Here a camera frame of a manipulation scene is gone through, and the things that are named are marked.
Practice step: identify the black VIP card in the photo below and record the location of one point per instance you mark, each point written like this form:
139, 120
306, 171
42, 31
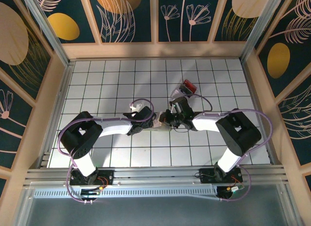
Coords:
185, 90

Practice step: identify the green felt card holder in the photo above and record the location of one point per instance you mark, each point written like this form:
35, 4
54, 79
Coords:
165, 128

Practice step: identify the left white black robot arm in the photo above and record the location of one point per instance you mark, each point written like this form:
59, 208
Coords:
114, 127

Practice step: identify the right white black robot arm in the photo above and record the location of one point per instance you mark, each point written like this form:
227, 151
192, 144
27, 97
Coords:
204, 122

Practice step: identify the clear acrylic card stand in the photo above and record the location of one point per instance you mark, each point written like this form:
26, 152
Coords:
176, 92

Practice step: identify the left electronics board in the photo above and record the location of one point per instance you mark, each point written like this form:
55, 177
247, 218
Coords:
88, 193

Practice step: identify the electronics board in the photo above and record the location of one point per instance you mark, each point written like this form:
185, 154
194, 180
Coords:
88, 193
233, 189

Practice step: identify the right electronics board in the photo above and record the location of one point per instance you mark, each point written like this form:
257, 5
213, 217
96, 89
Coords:
233, 189

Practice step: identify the aluminium front rail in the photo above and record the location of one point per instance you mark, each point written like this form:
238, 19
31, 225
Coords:
158, 173

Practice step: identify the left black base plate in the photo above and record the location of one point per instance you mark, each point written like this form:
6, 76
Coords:
109, 175

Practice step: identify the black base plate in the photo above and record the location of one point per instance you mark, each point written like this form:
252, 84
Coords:
109, 175
206, 177

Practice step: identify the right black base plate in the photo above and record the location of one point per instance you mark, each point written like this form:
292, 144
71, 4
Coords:
206, 177

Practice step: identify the right aluminium side rail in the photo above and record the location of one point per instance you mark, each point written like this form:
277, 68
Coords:
260, 114

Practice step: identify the aluminium side rail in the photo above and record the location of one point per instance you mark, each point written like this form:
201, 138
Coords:
260, 114
57, 114

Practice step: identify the left aluminium side rail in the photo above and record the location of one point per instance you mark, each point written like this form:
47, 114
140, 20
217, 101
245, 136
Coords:
57, 114

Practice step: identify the right aluminium corner post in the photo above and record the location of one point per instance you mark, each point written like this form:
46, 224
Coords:
260, 29

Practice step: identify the aluminium corner post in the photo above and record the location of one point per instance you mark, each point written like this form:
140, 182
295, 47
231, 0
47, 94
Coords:
260, 29
50, 32

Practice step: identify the left aluminium corner post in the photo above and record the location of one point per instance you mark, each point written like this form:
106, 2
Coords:
50, 32

